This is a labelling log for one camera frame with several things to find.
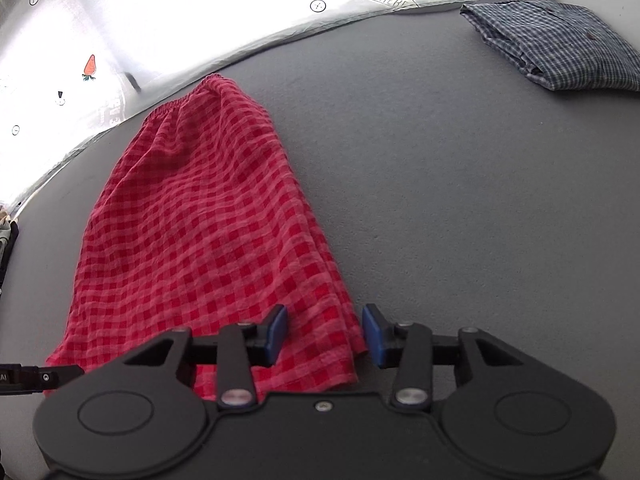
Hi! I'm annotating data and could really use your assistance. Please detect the red checkered shorts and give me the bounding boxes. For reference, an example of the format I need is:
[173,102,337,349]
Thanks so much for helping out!
[47,75,364,394]

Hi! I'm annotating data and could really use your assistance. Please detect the folded blue plaid shirt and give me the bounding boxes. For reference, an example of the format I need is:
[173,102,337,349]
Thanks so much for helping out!
[460,0,639,92]

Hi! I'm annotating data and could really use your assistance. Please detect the white carrot-print curtain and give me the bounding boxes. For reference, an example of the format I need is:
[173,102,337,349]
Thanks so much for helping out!
[0,0,551,212]

